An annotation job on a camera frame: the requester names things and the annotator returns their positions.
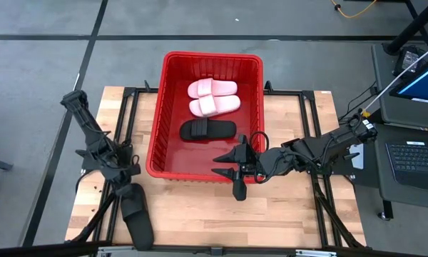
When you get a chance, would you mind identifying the silver metal bracket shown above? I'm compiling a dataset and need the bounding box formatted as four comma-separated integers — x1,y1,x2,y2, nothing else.
96,246,136,256
295,249,338,257

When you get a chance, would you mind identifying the black power cable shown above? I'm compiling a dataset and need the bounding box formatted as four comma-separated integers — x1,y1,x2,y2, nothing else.
338,81,379,121

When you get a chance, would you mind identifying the pink slide sandal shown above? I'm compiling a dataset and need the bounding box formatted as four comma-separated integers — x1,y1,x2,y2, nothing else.
188,94,242,119
187,77,239,100

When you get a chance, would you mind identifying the red plastic bin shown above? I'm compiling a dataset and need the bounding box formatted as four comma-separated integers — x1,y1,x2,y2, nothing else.
146,51,266,183

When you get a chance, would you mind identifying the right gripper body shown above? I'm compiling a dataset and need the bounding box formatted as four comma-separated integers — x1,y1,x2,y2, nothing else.
239,144,275,183

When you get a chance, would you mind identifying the yellow cable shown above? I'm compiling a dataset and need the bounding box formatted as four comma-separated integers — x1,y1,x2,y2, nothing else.
330,0,378,19

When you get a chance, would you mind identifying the black tripod stand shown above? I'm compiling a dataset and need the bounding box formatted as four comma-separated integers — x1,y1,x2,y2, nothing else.
383,0,428,56

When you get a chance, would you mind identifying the black laptop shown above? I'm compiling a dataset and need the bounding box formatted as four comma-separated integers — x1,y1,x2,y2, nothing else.
384,140,428,192

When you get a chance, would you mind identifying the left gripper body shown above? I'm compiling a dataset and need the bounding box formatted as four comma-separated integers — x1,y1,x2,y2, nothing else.
108,162,142,186

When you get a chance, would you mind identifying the black power adapter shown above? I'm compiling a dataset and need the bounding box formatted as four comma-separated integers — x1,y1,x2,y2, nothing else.
393,46,428,76

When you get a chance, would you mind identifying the white cable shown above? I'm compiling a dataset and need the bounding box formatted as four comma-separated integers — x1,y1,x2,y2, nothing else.
358,40,428,117

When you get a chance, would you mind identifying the black aluminium frame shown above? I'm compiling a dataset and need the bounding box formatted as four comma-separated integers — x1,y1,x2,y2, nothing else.
0,80,370,257

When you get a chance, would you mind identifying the computer monitor blue screen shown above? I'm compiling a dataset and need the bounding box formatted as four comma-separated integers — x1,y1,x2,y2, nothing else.
389,53,428,105

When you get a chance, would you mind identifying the white paper tag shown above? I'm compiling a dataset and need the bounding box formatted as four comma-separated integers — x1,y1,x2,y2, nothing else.
351,144,365,171

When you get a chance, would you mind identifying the black slide sandal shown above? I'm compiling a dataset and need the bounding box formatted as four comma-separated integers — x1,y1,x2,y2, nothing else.
179,118,238,141
118,183,155,251

